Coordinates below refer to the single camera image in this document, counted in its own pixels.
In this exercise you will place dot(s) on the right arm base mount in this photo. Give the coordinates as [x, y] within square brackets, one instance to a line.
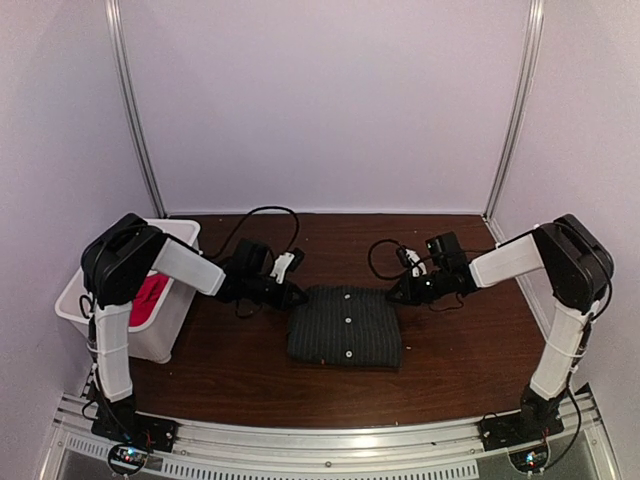
[536, 419]

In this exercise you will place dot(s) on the front aluminium rail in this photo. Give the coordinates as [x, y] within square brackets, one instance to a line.
[441, 450]

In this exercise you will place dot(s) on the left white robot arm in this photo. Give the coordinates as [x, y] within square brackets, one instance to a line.
[116, 265]

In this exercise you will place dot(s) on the white plastic laundry bin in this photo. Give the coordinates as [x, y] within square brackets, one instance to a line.
[153, 343]

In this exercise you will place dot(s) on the red garment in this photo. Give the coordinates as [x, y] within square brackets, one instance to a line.
[146, 301]

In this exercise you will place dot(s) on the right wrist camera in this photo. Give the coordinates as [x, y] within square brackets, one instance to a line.
[411, 261]

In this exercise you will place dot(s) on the left aluminium frame post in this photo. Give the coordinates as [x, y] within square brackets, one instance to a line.
[123, 72]

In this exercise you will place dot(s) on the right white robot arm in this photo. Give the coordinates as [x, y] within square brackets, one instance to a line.
[578, 268]

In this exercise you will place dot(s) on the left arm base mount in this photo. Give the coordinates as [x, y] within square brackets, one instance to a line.
[120, 421]

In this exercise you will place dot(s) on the right aluminium frame post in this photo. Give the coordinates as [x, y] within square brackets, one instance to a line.
[529, 59]

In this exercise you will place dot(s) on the round circuit board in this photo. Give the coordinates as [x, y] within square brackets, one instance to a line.
[126, 460]
[530, 460]

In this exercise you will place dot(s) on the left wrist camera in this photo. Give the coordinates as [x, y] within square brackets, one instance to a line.
[285, 263]

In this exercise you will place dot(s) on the dark pinstriped shirt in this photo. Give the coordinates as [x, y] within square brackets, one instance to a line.
[345, 326]

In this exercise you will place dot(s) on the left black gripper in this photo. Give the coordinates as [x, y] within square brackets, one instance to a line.
[283, 301]

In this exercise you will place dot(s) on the left round circuit board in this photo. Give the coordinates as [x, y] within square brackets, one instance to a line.
[126, 460]

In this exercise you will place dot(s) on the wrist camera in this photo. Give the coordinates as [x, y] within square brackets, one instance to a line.
[285, 263]
[411, 261]

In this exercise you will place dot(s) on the right round circuit board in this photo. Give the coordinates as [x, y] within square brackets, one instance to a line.
[530, 460]

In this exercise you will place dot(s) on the aluminium frame post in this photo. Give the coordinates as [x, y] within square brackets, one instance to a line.
[123, 72]
[529, 59]

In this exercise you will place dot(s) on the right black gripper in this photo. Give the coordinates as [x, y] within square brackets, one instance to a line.
[410, 293]

